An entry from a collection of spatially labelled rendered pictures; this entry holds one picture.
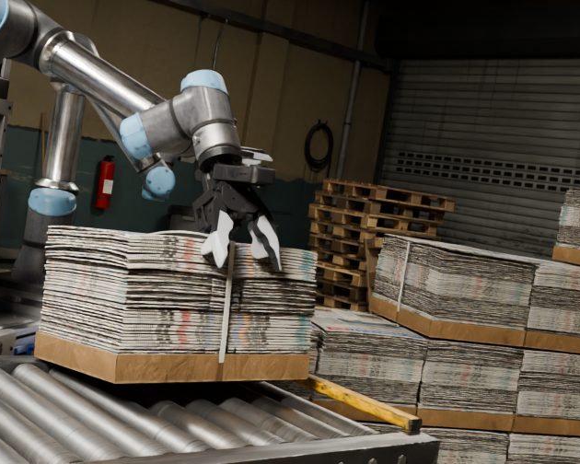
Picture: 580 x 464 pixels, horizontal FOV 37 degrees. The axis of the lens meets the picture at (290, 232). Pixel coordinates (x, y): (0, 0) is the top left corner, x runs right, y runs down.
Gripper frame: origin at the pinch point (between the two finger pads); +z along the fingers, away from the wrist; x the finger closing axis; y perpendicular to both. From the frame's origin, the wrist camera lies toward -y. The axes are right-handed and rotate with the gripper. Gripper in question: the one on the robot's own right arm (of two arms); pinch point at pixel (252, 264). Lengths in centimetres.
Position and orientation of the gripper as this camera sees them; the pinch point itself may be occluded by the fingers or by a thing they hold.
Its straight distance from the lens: 134.3
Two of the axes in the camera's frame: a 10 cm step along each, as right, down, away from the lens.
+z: 2.2, 9.0, -3.7
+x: -7.7, -0.7, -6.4
